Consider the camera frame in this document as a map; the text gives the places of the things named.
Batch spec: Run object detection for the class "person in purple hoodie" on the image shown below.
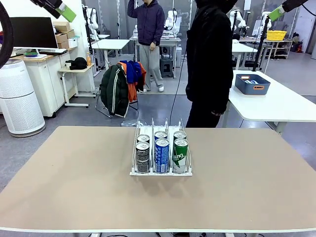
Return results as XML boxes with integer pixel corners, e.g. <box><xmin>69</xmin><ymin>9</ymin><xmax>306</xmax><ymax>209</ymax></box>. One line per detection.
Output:
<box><xmin>127</xmin><ymin>0</ymin><xmax>165</xmax><ymax>93</ymax></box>

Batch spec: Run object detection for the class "person in black jacket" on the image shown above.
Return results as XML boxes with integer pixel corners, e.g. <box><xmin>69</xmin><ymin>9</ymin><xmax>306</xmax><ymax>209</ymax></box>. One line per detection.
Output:
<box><xmin>185</xmin><ymin>0</ymin><xmax>234</xmax><ymax>128</ymax></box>

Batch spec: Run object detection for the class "white cabinet desk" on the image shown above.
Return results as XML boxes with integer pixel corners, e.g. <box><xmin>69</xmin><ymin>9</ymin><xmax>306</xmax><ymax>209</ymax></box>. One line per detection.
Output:
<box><xmin>11</xmin><ymin>46</ymin><xmax>96</xmax><ymax>118</ymax></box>

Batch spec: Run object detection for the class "black tripod stand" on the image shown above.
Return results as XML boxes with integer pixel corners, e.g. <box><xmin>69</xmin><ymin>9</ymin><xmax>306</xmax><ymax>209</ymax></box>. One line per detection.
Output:
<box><xmin>251</xmin><ymin>9</ymin><xmax>272</xmax><ymax>72</ymax></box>

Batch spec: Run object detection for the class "white background table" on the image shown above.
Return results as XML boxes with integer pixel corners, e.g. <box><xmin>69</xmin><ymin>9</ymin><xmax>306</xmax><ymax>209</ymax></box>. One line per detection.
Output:
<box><xmin>232</xmin><ymin>41</ymin><xmax>259</xmax><ymax>71</ymax></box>
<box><xmin>91</xmin><ymin>39</ymin><xmax>131</xmax><ymax>72</ymax></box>

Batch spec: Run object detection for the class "white air purifier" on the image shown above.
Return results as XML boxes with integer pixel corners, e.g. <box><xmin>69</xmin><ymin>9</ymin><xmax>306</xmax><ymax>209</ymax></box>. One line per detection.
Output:
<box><xmin>0</xmin><ymin>58</ymin><xmax>47</xmax><ymax>138</ymax></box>

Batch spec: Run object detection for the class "orange jacket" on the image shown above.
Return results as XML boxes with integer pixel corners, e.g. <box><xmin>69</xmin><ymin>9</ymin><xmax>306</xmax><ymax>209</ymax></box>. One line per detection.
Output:
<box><xmin>118</xmin><ymin>61</ymin><xmax>147</xmax><ymax>102</ymax></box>

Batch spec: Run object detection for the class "person's right forearm black sleeve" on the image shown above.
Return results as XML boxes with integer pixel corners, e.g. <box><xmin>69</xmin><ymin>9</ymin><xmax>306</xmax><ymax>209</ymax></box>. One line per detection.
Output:
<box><xmin>211</xmin><ymin>79</ymin><xmax>234</xmax><ymax>115</ymax></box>

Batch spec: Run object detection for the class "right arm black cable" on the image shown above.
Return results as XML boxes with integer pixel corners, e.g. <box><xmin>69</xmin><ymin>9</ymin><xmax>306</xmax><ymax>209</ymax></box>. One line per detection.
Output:
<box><xmin>301</xmin><ymin>2</ymin><xmax>316</xmax><ymax>17</ymax></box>

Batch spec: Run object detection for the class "grey background workstation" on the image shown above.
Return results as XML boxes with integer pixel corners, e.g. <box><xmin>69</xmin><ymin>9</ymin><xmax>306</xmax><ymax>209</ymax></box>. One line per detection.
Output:
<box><xmin>129</xmin><ymin>36</ymin><xmax>182</xmax><ymax>75</ymax></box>

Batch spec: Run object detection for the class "blue bin with orange handles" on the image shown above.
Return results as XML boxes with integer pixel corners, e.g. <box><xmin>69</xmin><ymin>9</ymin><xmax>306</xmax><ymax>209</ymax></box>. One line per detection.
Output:
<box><xmin>234</xmin><ymin>74</ymin><xmax>271</xmax><ymax>96</ymax></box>

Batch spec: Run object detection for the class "clear plastic bag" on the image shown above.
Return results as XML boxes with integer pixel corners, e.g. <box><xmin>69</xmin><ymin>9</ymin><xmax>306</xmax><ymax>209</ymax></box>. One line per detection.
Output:
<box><xmin>120</xmin><ymin>118</ymin><xmax>139</xmax><ymax>127</ymax></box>

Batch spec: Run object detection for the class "grey plastic stool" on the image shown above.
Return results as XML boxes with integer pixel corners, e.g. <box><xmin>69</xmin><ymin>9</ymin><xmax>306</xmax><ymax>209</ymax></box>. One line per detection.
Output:
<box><xmin>159</xmin><ymin>58</ymin><xmax>176</xmax><ymax>79</ymax></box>

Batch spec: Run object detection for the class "large white table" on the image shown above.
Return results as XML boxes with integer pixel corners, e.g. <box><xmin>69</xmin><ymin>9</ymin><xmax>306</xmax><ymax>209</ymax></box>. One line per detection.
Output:
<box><xmin>228</xmin><ymin>70</ymin><xmax>316</xmax><ymax>135</ymax></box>

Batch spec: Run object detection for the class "black computer monitor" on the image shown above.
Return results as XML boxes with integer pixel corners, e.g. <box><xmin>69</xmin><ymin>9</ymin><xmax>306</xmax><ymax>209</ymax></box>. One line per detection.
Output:
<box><xmin>8</xmin><ymin>16</ymin><xmax>59</xmax><ymax>50</ymax></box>

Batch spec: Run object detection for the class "green white beverage can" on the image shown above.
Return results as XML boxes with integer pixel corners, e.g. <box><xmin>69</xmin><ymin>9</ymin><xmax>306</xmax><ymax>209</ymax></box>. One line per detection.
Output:
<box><xmin>173</xmin><ymin>130</ymin><xmax>187</xmax><ymax>141</ymax></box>
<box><xmin>172</xmin><ymin>138</ymin><xmax>189</xmax><ymax>173</ymax></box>

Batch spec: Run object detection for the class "black keyboard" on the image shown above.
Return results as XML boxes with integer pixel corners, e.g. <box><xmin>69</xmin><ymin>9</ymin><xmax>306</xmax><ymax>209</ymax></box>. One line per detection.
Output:
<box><xmin>39</xmin><ymin>49</ymin><xmax>68</xmax><ymax>55</ymax></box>

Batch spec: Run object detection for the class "blue Pocari Sweat can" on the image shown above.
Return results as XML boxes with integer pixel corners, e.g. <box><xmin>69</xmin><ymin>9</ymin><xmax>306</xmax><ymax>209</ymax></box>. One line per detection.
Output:
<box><xmin>154</xmin><ymin>138</ymin><xmax>170</xmax><ymax>173</ymax></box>
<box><xmin>154</xmin><ymin>130</ymin><xmax>168</xmax><ymax>141</ymax></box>

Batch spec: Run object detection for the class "yellow plastic basket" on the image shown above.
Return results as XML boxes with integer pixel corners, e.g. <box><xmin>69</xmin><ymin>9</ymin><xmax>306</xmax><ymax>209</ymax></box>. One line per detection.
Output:
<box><xmin>266</xmin><ymin>30</ymin><xmax>287</xmax><ymax>41</ymax></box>

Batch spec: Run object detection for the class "small white side table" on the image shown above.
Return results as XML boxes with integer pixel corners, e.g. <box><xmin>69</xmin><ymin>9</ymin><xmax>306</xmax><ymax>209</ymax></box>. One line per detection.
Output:
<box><xmin>58</xmin><ymin>63</ymin><xmax>97</xmax><ymax>109</ymax></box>

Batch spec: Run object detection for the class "metal folding chair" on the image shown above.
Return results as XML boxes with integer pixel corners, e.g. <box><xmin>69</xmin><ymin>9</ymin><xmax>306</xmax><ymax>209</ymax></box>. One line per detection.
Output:
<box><xmin>95</xmin><ymin>83</ymin><xmax>139</xmax><ymax>119</ymax></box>

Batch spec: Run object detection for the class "white wire can dispenser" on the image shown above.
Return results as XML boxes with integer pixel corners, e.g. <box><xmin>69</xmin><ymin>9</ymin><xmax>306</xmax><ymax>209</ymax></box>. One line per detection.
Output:
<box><xmin>129</xmin><ymin>117</ymin><xmax>193</xmax><ymax>177</ymax></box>

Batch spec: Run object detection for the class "wooden shelf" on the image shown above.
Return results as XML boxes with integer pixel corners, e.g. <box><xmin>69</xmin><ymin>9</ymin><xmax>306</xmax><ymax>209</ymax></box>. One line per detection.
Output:
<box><xmin>265</xmin><ymin>39</ymin><xmax>294</xmax><ymax>60</ymax></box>

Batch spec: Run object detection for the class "blue jacket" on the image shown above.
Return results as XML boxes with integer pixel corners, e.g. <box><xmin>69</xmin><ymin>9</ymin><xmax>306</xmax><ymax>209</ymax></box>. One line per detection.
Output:
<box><xmin>125</xmin><ymin>60</ymin><xmax>145</xmax><ymax>92</ymax></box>

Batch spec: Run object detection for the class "black hat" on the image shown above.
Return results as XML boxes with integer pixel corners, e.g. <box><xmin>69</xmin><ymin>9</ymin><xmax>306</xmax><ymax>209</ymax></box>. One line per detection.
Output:
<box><xmin>65</xmin><ymin>57</ymin><xmax>88</xmax><ymax>71</ymax></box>

